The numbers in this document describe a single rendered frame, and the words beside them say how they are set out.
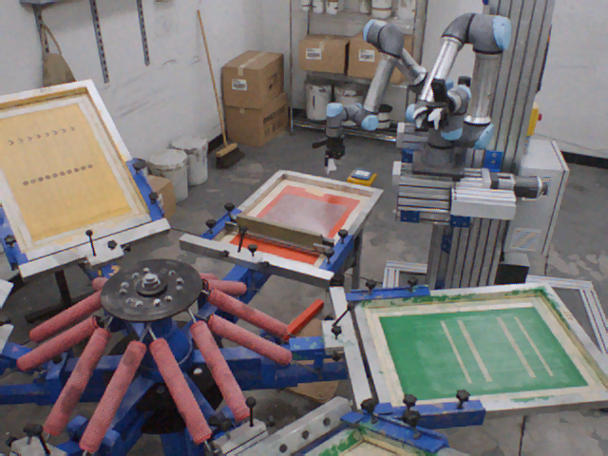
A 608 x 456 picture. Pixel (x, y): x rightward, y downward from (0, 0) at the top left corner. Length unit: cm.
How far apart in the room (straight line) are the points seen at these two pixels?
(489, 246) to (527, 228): 22
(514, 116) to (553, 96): 313
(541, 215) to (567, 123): 307
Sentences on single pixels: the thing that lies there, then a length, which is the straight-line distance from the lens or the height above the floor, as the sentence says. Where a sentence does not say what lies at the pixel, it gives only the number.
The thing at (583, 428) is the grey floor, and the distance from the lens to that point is 331.
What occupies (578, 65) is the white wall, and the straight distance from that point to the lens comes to 574.
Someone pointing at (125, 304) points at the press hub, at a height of 131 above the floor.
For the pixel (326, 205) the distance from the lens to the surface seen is 281.
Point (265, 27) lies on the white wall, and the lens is 643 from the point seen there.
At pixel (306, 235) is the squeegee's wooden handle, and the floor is 105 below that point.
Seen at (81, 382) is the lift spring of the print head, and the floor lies 117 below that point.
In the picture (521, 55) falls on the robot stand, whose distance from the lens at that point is 262.
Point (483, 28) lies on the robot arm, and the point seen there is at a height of 187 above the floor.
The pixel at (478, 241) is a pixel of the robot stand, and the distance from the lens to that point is 299.
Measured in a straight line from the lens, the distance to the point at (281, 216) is 272.
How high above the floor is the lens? 235
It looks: 32 degrees down
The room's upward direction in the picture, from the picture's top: straight up
